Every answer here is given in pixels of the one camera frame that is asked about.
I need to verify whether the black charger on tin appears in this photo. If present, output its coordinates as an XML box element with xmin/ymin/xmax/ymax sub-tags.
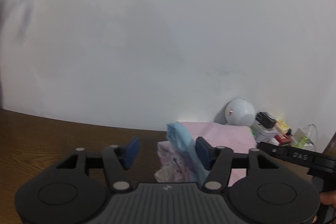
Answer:
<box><xmin>256</xmin><ymin>112</ymin><xmax>276</xmax><ymax>129</ymax></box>

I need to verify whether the yellow sticky note stack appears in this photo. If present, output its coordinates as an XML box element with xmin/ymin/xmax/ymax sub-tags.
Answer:
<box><xmin>275</xmin><ymin>121</ymin><xmax>290</xmax><ymax>134</ymax></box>

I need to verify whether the white power strip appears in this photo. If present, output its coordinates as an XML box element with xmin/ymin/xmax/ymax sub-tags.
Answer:
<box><xmin>290</xmin><ymin>128</ymin><xmax>316</xmax><ymax>152</ymax></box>

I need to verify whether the green spray bottle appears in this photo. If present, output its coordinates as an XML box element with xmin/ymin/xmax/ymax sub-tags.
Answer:
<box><xmin>294</xmin><ymin>135</ymin><xmax>310</xmax><ymax>149</ymax></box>

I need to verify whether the folded pink floral garment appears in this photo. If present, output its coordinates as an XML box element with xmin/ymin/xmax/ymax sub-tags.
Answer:
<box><xmin>154</xmin><ymin>141</ymin><xmax>197</xmax><ymax>183</ymax></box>

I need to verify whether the person's right hand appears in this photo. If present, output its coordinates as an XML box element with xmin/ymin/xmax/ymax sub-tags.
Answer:
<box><xmin>320</xmin><ymin>190</ymin><xmax>336</xmax><ymax>223</ymax></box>

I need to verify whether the black red gift box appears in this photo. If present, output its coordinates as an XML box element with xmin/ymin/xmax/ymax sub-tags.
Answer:
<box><xmin>274</xmin><ymin>128</ymin><xmax>292</xmax><ymax>146</ymax></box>

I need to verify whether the pink blue mesh vest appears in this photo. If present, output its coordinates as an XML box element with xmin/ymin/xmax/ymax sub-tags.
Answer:
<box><xmin>166</xmin><ymin>122</ymin><xmax>256</xmax><ymax>185</ymax></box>

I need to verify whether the wooden chair back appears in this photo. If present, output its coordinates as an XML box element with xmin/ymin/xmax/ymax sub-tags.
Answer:
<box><xmin>323</xmin><ymin>133</ymin><xmax>336</xmax><ymax>157</ymax></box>

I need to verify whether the white astronaut speaker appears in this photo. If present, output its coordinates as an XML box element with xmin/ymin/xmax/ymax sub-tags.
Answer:
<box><xmin>224</xmin><ymin>98</ymin><xmax>256</xmax><ymax>127</ymax></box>

